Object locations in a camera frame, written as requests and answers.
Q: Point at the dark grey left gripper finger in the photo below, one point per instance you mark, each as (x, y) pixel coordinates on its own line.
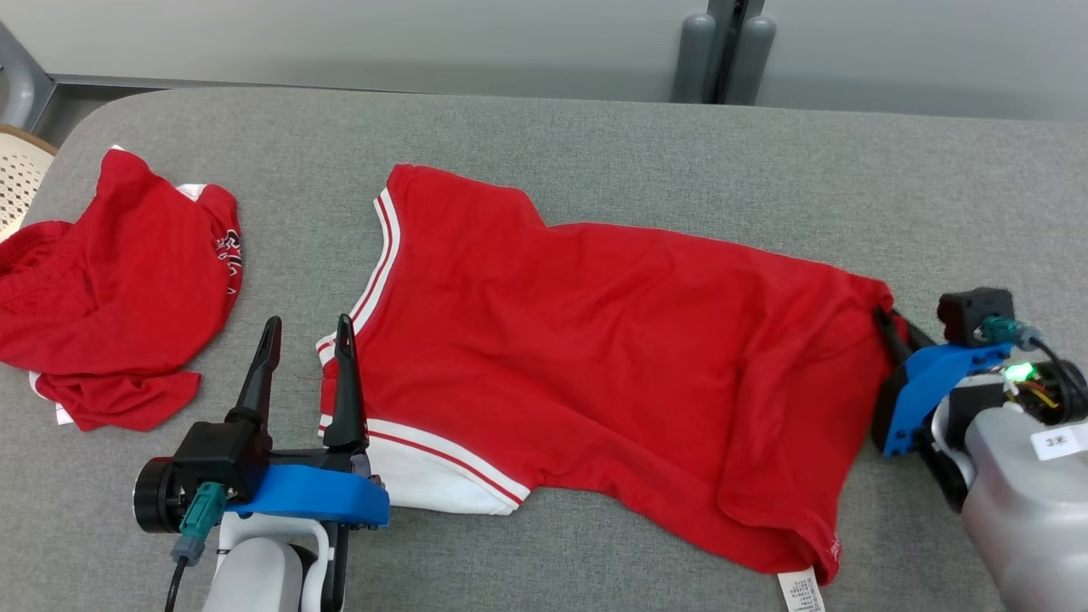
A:
(347, 399)
(259, 382)

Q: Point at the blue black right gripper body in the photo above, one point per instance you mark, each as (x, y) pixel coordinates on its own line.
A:
(926, 382)

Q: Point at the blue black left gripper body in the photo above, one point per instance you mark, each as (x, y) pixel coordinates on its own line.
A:
(314, 497)

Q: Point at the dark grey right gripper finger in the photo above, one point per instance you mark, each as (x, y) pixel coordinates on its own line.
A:
(892, 340)

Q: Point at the red garment with printed lettering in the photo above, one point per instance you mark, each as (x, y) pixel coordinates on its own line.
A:
(127, 280)

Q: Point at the red t-shirt white sleeves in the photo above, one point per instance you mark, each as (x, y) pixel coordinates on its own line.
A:
(595, 340)

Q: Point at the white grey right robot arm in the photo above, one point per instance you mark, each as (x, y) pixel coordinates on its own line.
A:
(1028, 527)

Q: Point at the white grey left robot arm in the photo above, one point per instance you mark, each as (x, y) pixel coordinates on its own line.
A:
(255, 569)

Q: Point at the beige perforated laundry basket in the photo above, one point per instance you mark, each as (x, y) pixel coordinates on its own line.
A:
(21, 178)

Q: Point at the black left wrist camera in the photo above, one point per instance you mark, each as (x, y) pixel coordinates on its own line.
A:
(221, 450)

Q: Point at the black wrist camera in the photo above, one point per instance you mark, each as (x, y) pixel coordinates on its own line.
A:
(221, 450)
(969, 310)

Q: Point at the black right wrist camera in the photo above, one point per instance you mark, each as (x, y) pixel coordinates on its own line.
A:
(969, 310)

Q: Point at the grey metal frame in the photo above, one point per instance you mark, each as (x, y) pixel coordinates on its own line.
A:
(17, 85)

